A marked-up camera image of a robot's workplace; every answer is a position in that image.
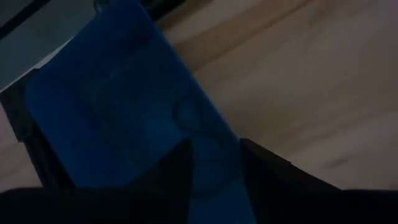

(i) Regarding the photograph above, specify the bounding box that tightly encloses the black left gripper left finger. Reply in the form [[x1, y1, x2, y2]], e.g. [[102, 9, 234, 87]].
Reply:
[[123, 138, 195, 224]]

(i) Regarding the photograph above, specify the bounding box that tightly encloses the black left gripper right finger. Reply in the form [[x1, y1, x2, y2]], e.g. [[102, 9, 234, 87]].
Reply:
[[239, 138, 343, 224]]

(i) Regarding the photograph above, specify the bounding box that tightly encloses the blue plastic basket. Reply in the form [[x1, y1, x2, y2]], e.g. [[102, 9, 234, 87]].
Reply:
[[25, 0, 257, 224]]

